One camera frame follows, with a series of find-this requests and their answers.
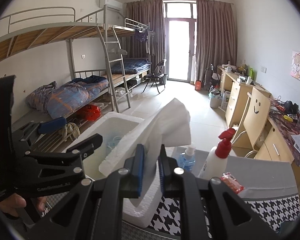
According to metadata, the houndstooth table cloth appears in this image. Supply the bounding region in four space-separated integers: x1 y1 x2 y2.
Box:
39 149 300 240

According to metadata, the red snack packet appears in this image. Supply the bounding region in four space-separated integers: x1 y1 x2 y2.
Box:
220 172 244 194

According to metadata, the blue surgical face mask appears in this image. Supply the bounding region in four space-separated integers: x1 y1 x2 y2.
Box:
105 136 122 154

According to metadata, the white styrofoam box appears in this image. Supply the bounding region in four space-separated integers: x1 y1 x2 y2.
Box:
67 112 162 228

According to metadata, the metal bunk bed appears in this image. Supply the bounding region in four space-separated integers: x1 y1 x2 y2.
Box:
0 4 153 153

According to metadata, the right brown curtain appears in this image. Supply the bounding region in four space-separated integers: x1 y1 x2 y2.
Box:
196 0 237 82

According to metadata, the blue plaid quilt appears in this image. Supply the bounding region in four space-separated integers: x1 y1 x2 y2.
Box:
25 75 109 119

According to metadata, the wooden smiley face chair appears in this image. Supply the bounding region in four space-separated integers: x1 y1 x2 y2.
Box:
232 88 271 158

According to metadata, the white pump lotion bottle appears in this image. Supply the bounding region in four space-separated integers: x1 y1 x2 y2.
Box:
198 128 236 180

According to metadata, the brown curtain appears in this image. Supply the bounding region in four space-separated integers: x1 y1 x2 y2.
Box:
125 0 165 74
196 0 237 82

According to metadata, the glass balcony door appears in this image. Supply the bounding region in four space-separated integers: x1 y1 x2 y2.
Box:
164 1 197 83

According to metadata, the white air conditioner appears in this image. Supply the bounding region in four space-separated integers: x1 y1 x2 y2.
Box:
99 0 123 11

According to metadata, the grey trash bin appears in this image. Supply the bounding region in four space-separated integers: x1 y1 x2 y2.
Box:
209 89 222 109

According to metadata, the red bag under bed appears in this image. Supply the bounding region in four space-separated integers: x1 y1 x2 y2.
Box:
77 105 101 121

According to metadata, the blue liquid clear bottle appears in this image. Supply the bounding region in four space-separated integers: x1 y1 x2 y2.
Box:
177 145 196 172

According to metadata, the person's left hand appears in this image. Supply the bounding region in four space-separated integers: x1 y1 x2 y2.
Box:
0 193 47 217

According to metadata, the black folding chair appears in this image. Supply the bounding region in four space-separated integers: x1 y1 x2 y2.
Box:
142 59 167 94

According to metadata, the wooden desk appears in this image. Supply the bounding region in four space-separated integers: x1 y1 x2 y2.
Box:
218 67 300 185

